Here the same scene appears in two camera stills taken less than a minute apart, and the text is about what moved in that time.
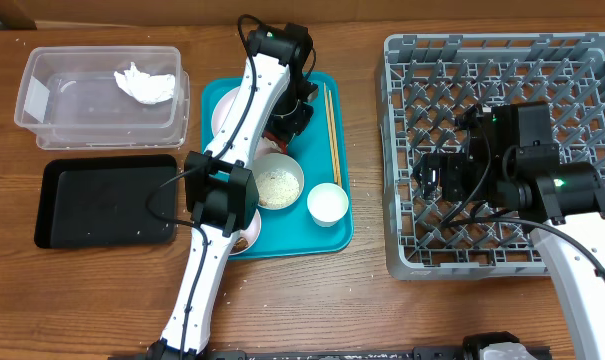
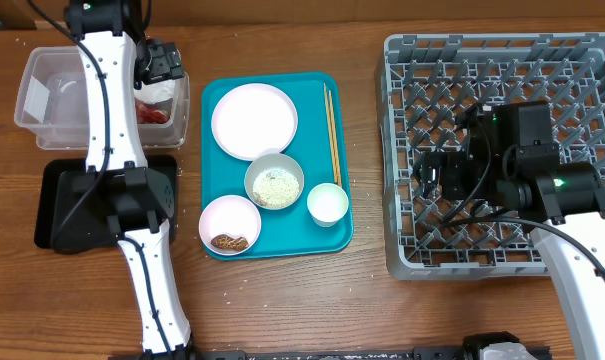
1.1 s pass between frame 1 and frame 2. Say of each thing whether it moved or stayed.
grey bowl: stayed
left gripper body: moved
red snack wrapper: moved
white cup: stayed
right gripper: stayed
